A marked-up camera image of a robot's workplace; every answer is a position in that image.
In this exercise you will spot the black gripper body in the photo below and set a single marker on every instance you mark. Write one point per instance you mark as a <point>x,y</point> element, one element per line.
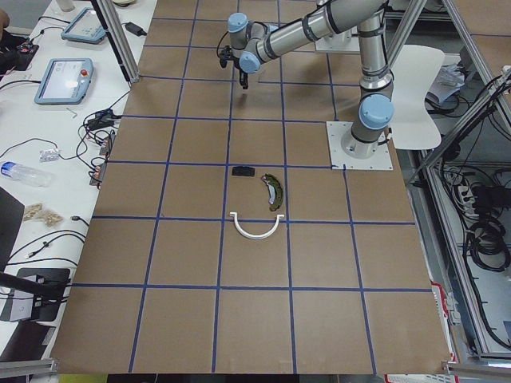
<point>242,73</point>

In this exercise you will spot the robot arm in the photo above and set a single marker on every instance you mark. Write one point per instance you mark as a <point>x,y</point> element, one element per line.
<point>253,43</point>

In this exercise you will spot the black brake pad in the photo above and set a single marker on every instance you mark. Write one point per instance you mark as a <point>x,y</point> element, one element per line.
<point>244,171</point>

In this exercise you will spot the olive green brake shoe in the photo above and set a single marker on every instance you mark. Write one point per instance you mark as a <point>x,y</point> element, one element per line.
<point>275,191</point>

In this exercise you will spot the black power adapter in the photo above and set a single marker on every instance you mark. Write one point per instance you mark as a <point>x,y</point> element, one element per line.
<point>135,29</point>

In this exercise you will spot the blue teach pendant far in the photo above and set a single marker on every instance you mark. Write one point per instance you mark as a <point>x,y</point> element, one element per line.
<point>85,27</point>

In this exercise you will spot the blue teach pendant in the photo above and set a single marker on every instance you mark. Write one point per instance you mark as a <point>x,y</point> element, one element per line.
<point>65,81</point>
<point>85,27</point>

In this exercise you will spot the white plastic chair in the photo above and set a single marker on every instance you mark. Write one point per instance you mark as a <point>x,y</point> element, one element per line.
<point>414,71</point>

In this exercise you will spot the blue teach pendant near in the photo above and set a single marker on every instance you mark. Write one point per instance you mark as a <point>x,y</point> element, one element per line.
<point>65,81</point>

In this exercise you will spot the plastic water bottle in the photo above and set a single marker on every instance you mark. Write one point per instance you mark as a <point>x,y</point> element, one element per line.
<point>26,175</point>

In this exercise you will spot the aluminium frame post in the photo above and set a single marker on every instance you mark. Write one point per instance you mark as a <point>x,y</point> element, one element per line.
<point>111,24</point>

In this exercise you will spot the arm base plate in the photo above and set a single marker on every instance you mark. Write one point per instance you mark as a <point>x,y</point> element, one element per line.
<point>347,153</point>

